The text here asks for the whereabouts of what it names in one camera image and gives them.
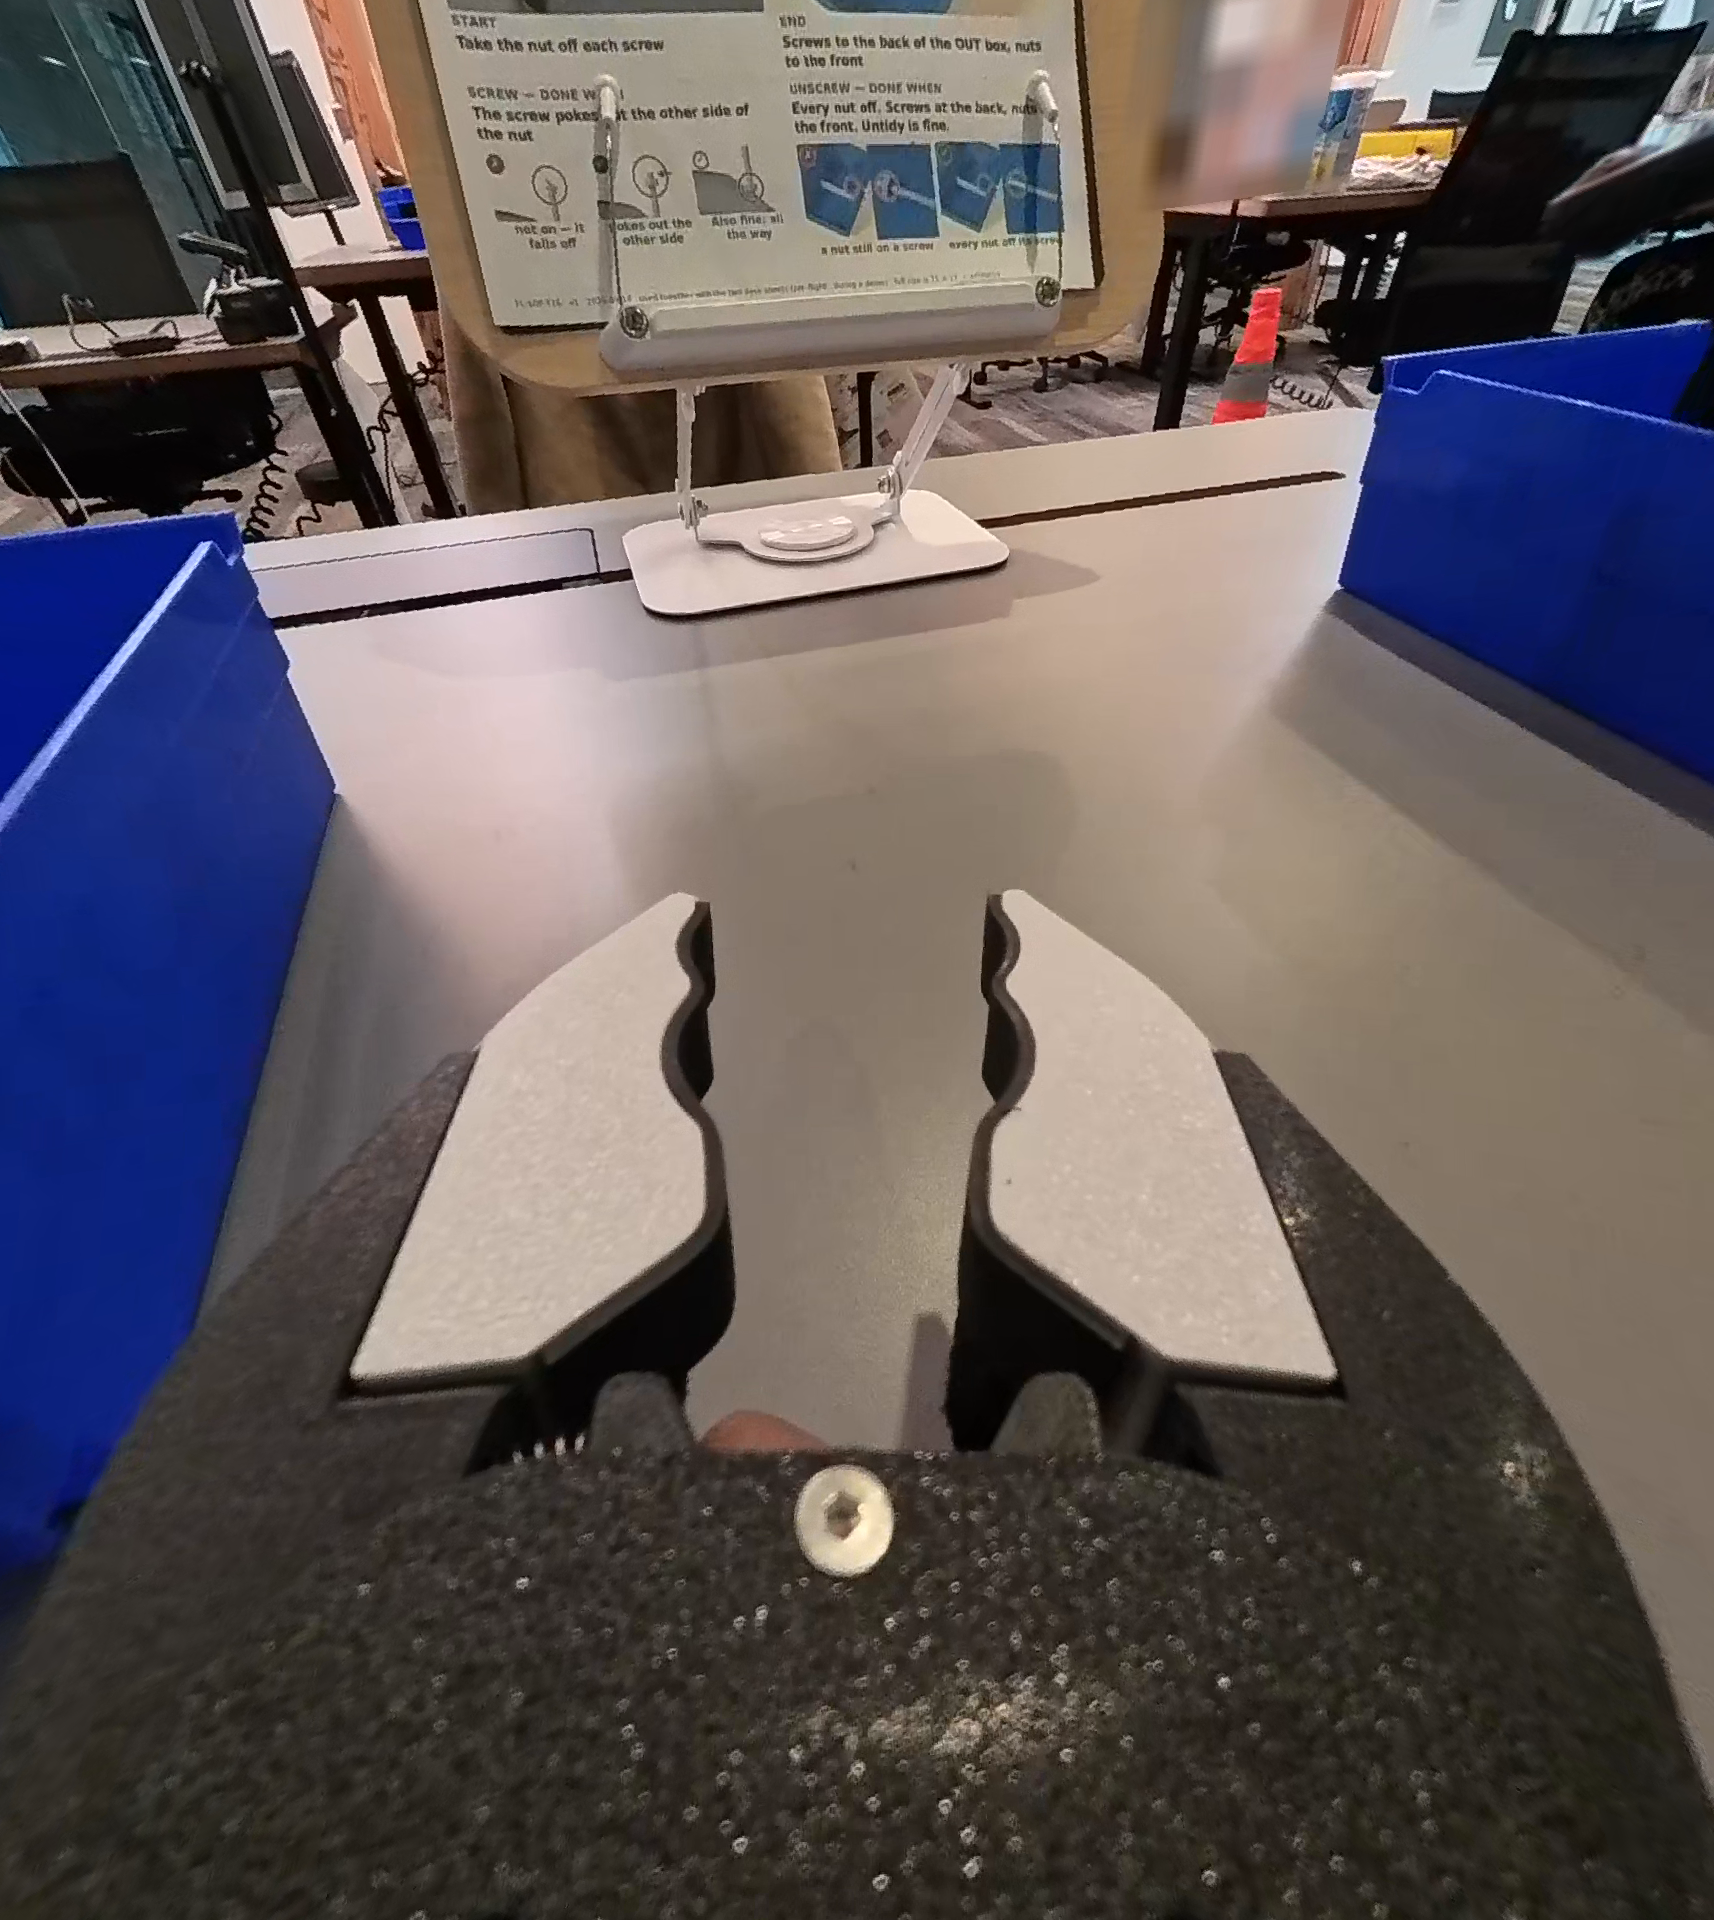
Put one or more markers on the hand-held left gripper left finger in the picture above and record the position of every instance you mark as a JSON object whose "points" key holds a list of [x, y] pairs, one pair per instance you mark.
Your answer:
{"points": [[557, 1156]]}

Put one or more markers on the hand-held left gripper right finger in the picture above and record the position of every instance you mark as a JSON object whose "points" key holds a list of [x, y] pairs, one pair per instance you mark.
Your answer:
{"points": [[1143, 1187]]}

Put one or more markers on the blue plastic parts bin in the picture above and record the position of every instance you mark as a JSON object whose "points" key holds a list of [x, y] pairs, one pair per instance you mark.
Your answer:
{"points": [[1578, 571], [94, 974]]}

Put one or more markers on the tan fabric panel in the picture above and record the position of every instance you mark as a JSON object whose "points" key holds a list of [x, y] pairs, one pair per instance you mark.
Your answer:
{"points": [[573, 448]]}

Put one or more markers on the orange traffic cone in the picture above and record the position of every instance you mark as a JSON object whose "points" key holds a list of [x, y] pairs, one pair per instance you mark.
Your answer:
{"points": [[1254, 359]]}

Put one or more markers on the brown desk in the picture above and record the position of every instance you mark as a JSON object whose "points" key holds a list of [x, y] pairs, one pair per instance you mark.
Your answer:
{"points": [[362, 270]]}

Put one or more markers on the small blue bin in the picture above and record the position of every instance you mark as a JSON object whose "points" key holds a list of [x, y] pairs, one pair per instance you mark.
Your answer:
{"points": [[406, 227]]}

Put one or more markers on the dark wooden desk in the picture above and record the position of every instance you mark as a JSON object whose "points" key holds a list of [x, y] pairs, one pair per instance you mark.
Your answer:
{"points": [[1293, 205]]}

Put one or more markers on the printed instruction sign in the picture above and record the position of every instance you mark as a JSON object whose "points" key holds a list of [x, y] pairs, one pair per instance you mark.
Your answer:
{"points": [[678, 150]]}

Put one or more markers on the computer monitor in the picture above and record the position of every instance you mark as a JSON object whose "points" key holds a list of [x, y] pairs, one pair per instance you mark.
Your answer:
{"points": [[310, 135]]}

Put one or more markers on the black office chair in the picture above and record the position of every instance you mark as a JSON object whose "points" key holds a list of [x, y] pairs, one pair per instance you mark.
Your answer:
{"points": [[62, 227], [1519, 180]]}

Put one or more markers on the white and blue canister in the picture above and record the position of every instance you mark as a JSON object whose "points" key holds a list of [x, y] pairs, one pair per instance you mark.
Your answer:
{"points": [[1346, 135]]}

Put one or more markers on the yellow tray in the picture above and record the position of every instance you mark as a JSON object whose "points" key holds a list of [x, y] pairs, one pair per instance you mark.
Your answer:
{"points": [[1407, 146]]}

